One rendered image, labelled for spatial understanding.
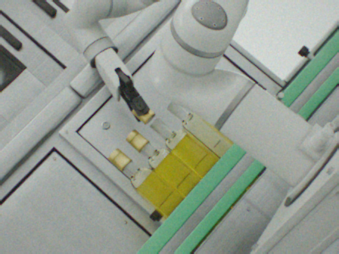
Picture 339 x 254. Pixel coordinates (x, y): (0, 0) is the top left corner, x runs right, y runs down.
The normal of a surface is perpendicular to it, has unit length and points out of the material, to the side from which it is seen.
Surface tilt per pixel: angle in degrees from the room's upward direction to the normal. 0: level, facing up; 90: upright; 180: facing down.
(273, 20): 90
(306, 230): 90
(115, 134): 90
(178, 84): 115
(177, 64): 98
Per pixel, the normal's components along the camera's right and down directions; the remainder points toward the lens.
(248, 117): -0.16, 0.04
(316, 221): -0.55, 0.49
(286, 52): 0.06, -0.29
